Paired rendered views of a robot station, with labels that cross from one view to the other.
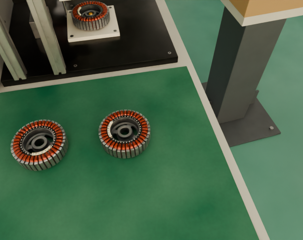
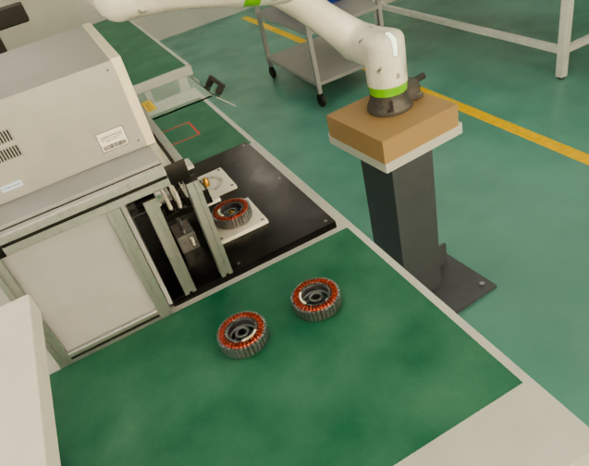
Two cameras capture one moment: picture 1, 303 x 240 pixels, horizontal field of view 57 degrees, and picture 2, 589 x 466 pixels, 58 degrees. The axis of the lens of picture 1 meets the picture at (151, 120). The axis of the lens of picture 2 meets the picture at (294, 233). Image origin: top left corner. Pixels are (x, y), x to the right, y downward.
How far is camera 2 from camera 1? 0.65 m
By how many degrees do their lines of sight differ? 17
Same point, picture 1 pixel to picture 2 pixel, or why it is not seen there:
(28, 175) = (244, 363)
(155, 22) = (298, 198)
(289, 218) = (550, 383)
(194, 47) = not seen: hidden behind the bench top
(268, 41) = (424, 179)
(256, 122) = (460, 284)
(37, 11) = (204, 218)
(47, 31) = (214, 234)
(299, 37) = (472, 164)
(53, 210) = (281, 378)
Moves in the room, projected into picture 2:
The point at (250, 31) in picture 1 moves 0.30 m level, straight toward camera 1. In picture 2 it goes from (398, 176) to (401, 231)
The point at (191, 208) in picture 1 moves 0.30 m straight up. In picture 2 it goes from (401, 334) to (386, 217)
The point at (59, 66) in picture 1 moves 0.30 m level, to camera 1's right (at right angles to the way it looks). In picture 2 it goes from (227, 266) to (339, 227)
